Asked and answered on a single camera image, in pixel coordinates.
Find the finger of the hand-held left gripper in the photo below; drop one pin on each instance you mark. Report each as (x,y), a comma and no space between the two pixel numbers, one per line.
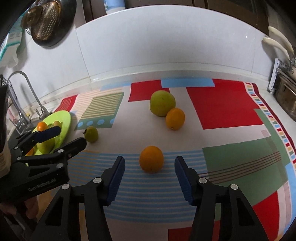
(47,134)
(69,147)

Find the large green citrus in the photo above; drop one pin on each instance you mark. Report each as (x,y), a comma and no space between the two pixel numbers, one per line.
(162,103)
(47,146)

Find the person's left hand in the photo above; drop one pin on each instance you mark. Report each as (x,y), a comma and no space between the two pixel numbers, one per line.
(30,207)

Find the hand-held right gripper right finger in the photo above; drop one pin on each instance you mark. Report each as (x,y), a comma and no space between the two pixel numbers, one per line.
(183,183)

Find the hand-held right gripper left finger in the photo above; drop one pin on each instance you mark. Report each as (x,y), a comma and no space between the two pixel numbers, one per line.
(116,180)

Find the thin gooseneck faucet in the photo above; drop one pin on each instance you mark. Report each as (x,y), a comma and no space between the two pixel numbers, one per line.
(34,95)

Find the large chrome faucet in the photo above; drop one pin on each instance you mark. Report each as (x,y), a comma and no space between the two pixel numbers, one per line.
(16,104)

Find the green tomato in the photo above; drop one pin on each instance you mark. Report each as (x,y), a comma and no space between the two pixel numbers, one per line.
(91,134)

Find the green plate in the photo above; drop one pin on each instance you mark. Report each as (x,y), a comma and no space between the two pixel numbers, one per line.
(64,120)

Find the small tan fruit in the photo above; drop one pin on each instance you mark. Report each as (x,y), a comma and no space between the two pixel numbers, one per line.
(57,123)

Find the metal dish rack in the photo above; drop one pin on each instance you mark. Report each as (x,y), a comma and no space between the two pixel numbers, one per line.
(276,74)

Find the small orange tangerine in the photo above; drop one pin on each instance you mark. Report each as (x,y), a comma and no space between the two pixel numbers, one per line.
(175,118)
(151,159)

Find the black frying pan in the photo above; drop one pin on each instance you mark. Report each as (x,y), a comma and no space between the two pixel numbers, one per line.
(68,23)

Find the colourful patchwork mat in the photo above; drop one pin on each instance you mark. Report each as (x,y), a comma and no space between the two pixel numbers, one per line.
(231,104)

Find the teal paper towel packet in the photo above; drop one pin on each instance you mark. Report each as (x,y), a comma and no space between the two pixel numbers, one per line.
(11,44)

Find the steel cooking pot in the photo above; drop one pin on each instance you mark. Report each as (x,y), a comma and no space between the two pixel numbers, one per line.
(286,97)

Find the brass colander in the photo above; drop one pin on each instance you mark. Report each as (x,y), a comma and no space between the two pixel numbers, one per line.
(47,20)

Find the small brass pot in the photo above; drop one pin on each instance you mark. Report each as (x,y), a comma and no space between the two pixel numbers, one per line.
(30,17)

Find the person's left forearm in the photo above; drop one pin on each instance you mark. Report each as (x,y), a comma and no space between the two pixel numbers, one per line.
(4,160)

